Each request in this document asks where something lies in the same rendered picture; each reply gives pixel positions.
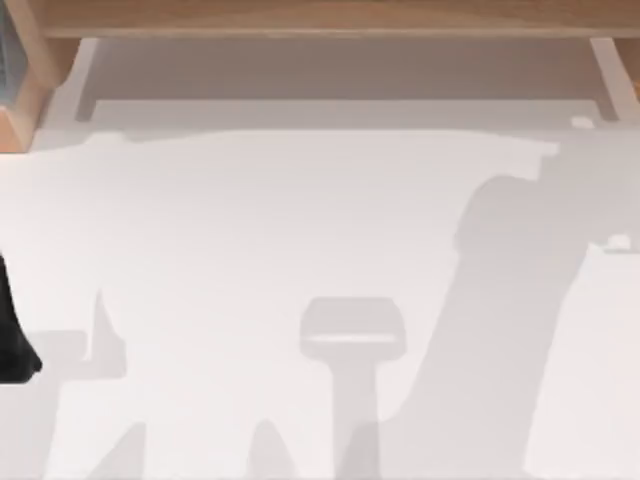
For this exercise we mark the wooden cupboard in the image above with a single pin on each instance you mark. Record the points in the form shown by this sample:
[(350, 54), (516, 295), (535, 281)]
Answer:
[(320, 17)]

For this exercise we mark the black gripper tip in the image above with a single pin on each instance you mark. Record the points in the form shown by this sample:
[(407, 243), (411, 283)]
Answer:
[(12, 340)]

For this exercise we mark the pulled-out wooden drawer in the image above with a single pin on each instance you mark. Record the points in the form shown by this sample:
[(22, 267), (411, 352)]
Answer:
[(22, 75)]

